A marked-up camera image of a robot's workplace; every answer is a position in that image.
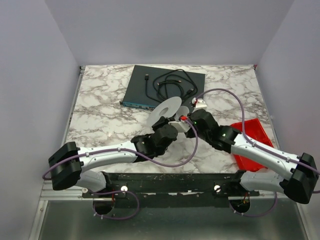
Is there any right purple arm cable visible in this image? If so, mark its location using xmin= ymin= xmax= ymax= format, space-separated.
xmin=192 ymin=88 xmax=320 ymax=194

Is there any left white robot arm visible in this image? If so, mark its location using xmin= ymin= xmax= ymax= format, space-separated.
xmin=48 ymin=116 xmax=178 ymax=192

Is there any red plastic tray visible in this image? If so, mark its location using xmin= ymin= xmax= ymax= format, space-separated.
xmin=229 ymin=118 xmax=275 ymax=173

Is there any grey cable spool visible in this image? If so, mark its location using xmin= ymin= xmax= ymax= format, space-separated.
xmin=146 ymin=96 xmax=190 ymax=127

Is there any dark network switch box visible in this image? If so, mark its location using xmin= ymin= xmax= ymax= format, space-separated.
xmin=120 ymin=65 xmax=206 ymax=111

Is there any aluminium frame rail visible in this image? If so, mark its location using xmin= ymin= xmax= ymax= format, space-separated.
xmin=40 ymin=65 xmax=86 ymax=201

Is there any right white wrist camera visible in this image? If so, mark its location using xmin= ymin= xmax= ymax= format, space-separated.
xmin=191 ymin=97 xmax=207 ymax=112

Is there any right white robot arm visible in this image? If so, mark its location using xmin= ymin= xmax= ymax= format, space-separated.
xmin=188 ymin=109 xmax=320 ymax=204

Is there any black USB cable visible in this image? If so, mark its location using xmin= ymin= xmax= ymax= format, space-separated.
xmin=143 ymin=69 xmax=197 ymax=103

